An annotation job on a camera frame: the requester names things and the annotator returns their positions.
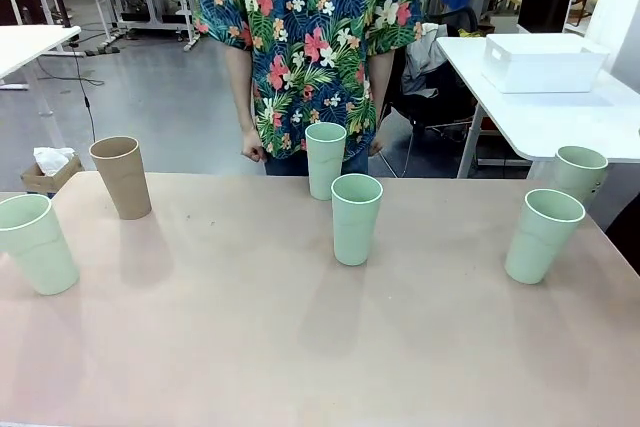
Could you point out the person's right hand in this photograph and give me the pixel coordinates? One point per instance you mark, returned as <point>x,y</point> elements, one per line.
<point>254,147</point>

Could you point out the person's left hand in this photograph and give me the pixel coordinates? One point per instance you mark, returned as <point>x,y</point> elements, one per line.
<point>376,147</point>

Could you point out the light green tall cup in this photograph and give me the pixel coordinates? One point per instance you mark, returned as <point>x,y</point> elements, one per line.
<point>355,232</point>
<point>40,257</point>
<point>580,172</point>
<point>540,247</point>
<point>322,162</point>

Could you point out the brown tall cup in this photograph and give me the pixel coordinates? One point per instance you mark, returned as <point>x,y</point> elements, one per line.
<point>125,182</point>

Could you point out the white plastic basket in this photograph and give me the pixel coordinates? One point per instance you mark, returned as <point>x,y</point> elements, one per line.
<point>545,74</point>

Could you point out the person's right forearm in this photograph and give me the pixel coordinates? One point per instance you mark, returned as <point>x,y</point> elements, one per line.
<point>242,92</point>

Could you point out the person's left forearm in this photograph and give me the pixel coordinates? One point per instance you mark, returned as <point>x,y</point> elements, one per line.
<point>381,92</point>

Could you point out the grey cloth on chair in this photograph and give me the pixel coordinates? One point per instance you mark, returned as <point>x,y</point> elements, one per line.
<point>425,67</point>

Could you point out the person in floral shirt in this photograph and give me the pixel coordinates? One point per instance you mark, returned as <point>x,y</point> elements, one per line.
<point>310,22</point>

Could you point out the crumpled white paper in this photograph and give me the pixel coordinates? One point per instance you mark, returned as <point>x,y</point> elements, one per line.
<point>50,159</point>

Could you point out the brown cardboard box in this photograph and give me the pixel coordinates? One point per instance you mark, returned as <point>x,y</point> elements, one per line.
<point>35,180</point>

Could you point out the white rounded desk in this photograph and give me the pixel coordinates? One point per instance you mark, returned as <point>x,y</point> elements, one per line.
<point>25,47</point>

